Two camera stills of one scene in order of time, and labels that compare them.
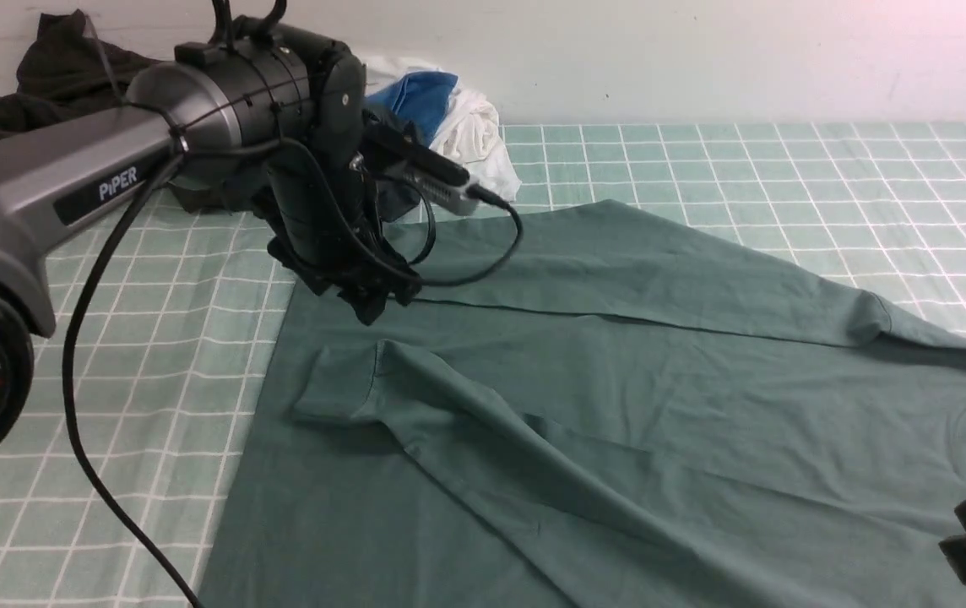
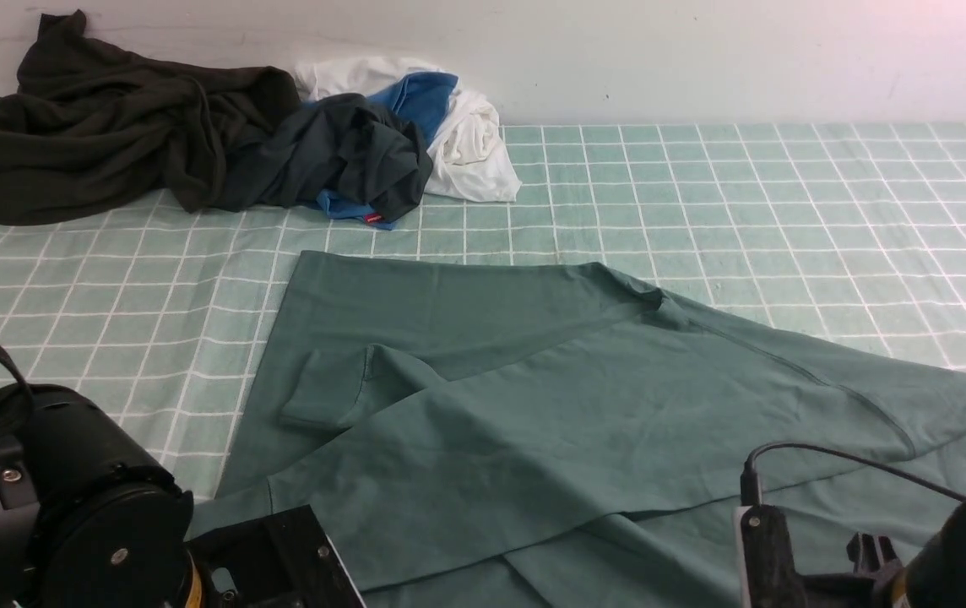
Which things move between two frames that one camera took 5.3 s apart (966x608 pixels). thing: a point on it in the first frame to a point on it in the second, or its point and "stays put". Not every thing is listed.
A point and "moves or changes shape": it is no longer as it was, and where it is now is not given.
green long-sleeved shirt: (588, 405) moves or changes shape
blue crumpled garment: (421, 99) stays put
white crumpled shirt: (469, 133) stays put
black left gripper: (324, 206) to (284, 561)
